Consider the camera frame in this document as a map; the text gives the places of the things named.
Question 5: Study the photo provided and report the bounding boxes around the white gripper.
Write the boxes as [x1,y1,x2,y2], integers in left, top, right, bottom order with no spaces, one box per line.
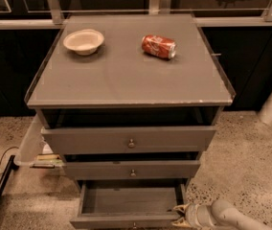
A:
[171,203,210,228]

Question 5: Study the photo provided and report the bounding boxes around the grey bottom drawer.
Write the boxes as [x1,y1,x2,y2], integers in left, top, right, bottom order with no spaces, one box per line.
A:
[70,179,186,230]

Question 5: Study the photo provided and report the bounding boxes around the grey drawer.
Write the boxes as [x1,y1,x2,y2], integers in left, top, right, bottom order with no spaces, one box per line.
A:
[70,179,186,230]
[41,126,215,154]
[64,160,200,180]

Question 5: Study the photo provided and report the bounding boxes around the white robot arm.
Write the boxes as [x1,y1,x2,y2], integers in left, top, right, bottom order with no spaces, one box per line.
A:
[171,199,272,230]

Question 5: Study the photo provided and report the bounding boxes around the grey middle drawer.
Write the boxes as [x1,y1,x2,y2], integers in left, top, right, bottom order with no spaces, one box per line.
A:
[64,160,200,180]

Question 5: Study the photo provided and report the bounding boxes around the grey top drawer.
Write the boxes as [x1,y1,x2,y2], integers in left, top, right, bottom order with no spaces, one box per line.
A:
[41,126,215,154]

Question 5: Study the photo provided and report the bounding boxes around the grey drawer cabinet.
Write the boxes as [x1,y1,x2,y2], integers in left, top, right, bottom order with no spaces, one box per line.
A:
[24,12,237,190]

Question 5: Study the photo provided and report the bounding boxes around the clear plastic side bin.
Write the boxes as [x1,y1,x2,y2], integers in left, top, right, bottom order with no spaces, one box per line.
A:
[13,116,63,173]

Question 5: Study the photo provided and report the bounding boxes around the red soda can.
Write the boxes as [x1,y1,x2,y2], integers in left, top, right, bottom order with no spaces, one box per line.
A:
[142,34,176,59]

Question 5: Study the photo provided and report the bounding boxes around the white paper bowl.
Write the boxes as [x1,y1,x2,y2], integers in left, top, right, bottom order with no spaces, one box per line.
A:
[63,29,104,56]

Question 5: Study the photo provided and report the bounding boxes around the metal window rail frame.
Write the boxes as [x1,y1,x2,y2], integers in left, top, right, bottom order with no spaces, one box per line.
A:
[0,0,272,29]

